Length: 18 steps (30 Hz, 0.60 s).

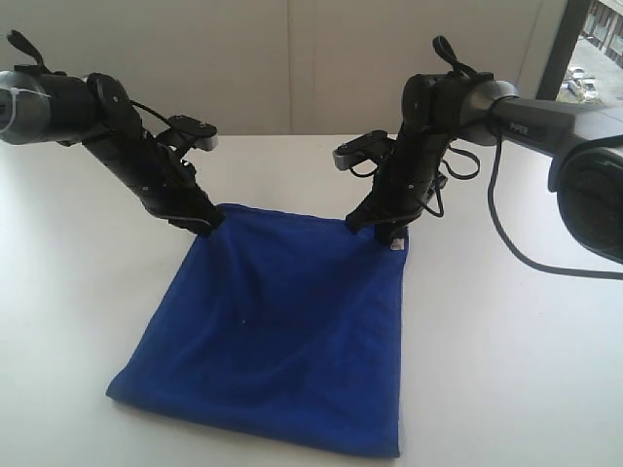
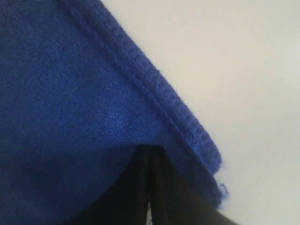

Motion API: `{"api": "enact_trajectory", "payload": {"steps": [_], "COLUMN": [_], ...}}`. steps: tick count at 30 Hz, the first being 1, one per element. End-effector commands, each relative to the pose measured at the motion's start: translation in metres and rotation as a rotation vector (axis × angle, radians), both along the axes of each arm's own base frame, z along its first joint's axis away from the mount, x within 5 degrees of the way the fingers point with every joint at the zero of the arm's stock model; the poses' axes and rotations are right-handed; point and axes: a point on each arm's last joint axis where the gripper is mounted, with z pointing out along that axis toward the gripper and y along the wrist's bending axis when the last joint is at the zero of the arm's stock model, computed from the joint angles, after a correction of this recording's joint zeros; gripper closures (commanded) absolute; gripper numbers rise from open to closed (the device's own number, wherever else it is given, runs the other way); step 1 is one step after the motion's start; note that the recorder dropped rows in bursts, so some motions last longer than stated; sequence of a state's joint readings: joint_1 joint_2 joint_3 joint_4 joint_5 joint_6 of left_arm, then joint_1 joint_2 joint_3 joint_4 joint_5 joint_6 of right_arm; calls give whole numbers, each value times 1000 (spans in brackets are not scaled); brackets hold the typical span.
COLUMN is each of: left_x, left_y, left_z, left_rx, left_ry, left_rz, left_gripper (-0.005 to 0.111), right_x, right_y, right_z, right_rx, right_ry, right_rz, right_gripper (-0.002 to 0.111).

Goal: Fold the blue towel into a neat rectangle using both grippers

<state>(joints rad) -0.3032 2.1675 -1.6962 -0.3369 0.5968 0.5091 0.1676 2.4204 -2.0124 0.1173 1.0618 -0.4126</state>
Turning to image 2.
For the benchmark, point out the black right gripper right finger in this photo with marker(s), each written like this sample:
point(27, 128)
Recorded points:
point(172, 200)

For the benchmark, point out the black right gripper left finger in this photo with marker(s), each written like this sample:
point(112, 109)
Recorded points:
point(126, 201)

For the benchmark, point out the blue towel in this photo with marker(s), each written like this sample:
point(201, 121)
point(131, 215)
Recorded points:
point(77, 97)

